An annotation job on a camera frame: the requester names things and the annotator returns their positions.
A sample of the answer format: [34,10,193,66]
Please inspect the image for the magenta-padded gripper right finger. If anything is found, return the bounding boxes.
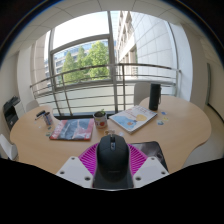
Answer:
[127,143,170,189]

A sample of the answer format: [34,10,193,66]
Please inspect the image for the small black desk device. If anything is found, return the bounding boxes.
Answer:
[34,109,47,121]

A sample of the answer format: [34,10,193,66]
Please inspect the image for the black mouse pad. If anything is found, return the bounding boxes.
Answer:
[128,140,169,173]

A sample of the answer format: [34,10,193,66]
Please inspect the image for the printed drink can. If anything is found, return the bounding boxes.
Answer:
[43,111,54,127]

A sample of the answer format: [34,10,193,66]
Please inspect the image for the metal balcony railing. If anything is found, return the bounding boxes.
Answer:
[29,62,183,118]

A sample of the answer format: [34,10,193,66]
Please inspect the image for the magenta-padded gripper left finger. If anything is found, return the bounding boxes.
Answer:
[55,142,101,189]

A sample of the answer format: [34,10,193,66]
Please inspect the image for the white plant pot, red print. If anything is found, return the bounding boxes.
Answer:
[93,109,109,130]

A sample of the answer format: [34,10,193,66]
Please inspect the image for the black cylindrical bottle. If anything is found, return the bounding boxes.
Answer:
[148,83,162,112]

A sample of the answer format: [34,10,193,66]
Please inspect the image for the black computer mouse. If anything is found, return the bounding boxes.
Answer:
[95,133,131,184]

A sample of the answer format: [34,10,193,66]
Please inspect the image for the white chair, wooden legs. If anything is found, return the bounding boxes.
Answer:
[0,133,18,161]

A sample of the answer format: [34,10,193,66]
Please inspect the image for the red and blue magazine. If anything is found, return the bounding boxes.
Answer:
[49,118,95,142]

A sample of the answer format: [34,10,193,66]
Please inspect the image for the black printer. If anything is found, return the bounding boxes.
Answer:
[2,95,22,131]

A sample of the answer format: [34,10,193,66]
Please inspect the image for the light blue magazine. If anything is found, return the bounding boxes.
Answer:
[108,105,158,135]

